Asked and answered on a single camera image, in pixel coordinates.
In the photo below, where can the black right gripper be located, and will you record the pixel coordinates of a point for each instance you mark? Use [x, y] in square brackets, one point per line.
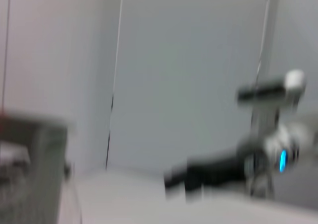
[216, 167]

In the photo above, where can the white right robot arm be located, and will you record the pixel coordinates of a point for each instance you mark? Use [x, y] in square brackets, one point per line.
[280, 139]

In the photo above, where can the grey perforated storage bin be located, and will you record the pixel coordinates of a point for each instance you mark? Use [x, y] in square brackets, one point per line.
[37, 159]

